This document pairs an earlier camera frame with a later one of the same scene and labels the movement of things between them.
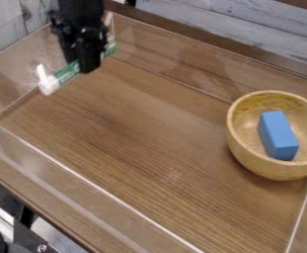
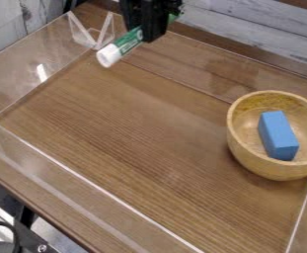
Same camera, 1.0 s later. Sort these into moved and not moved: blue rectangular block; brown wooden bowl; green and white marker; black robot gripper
Moved: black robot gripper; green and white marker
Not moved: blue rectangular block; brown wooden bowl
